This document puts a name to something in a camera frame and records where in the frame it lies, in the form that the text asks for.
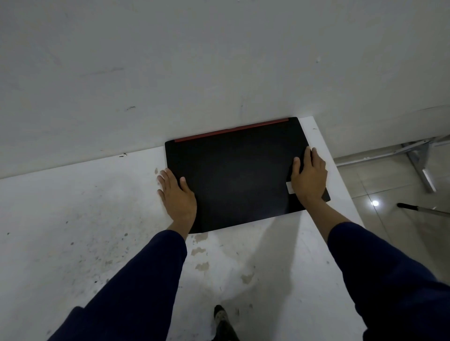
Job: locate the person's left hand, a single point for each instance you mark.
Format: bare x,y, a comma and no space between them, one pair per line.
181,205

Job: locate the person's right hand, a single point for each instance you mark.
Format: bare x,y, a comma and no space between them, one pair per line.
309,182

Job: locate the person's left thumb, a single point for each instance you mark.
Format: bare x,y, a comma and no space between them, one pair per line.
185,184

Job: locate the person's right thumb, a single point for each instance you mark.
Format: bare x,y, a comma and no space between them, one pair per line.
296,167

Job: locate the person's right middle finger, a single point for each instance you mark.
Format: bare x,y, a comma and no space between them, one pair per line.
315,157

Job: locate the person's left middle finger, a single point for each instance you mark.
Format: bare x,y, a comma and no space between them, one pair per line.
162,182

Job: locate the black laptop with red strip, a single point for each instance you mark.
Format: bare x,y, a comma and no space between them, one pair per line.
239,168

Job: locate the person's right forearm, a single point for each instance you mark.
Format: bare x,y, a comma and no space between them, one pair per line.
383,277

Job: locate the person's left forearm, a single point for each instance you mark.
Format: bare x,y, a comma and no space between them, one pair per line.
140,284

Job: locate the white sticker on laptop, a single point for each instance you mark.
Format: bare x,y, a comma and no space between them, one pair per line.
290,188

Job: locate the metal rod with black tip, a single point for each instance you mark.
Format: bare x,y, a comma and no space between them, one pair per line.
418,208

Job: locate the person's dark shoe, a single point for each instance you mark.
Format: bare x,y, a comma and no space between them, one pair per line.
223,325

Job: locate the grey metal table frame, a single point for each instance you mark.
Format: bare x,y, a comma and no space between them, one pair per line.
420,158

